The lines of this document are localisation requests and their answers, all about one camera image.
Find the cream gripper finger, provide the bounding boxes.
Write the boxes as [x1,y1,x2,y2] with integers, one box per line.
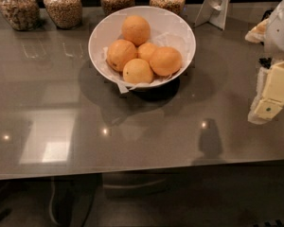
[245,19,268,44]
[248,61,284,125]

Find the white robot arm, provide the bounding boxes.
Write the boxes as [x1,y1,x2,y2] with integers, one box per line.
[245,0,284,125]

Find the white paper bowl liner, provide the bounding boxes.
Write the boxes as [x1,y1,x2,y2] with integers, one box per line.
[97,32,195,94]

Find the white ceramic bowl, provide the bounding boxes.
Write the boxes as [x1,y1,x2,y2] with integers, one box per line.
[87,5,197,91]

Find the small middle orange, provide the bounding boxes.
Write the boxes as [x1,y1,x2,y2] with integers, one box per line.
[137,43,158,61]

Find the white stand card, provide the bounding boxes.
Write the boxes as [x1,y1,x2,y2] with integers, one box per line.
[194,0,231,30]

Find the far left grain jar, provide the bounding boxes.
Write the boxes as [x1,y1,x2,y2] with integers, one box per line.
[0,0,41,31]

